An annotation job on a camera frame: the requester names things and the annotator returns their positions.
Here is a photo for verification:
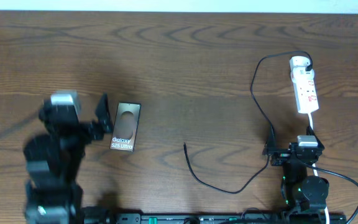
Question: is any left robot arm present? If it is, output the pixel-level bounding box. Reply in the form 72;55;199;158
23;91;113;223

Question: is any white USB charger adapter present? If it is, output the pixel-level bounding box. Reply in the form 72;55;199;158
290;56;314;79

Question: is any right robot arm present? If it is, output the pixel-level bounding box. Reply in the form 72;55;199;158
262;126;329;213

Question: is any black mounting rail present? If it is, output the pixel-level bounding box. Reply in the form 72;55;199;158
82;212;347;224

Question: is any white power strip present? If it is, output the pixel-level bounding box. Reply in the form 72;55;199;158
291;67;319;114

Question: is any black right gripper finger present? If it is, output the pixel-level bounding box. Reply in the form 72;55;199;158
262;126;276;155
306;126;324;149

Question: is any black charger cable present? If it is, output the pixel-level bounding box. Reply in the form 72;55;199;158
183;50;314;195

